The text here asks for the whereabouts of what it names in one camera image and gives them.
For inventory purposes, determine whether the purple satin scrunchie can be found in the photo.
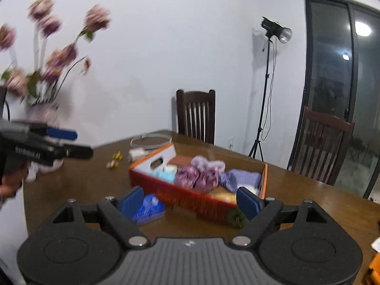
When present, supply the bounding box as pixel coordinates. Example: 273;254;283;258
194;168;219;192
176;166;200;189

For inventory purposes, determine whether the lilac towel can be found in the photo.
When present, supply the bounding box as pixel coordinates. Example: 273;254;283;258
190;155;225;173

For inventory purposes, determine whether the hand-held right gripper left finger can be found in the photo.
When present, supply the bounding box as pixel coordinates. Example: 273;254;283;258
53;185;149;248

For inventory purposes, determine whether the pink artificial flower bouquet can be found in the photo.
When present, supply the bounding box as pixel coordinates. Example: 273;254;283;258
0;0;111;107

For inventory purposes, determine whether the red cardboard box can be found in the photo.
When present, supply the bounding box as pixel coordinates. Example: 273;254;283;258
128;142;268;225

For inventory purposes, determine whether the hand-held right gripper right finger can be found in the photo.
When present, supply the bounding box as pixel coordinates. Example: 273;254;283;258
231;186;327;247

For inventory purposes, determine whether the purple knitted towel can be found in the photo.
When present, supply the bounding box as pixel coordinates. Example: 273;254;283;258
219;169;262;193

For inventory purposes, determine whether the person's left hand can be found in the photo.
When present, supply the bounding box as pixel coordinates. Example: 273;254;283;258
0;166;24;198

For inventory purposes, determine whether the black framed sliding glass door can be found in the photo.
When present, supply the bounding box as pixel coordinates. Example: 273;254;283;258
286;0;380;198

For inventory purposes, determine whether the studio light on stand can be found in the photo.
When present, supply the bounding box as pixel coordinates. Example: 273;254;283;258
248;16;293;162

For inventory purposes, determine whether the white charger block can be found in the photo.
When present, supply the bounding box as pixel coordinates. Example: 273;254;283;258
128;148;149;162

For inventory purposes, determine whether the dark wooden chair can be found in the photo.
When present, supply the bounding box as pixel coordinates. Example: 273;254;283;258
176;89;216;145
291;106;356;186

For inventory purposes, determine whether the white charging cable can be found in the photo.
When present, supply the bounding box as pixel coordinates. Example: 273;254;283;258
130;134;173;149

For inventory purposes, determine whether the orange white plush toy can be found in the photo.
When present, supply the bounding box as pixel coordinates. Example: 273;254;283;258
365;239;380;285

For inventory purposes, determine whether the pink fuzzy vase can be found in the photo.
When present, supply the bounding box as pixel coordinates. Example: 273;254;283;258
25;102;64;174

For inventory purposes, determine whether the blue tissue packet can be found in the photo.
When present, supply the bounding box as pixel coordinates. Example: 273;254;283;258
133;194;166;225

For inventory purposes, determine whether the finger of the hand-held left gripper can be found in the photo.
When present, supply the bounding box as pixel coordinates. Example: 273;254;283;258
44;126;78;141
55;144;94;160

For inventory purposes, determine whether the brick coloured sponge block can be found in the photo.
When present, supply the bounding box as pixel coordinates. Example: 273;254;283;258
169;156;193;167

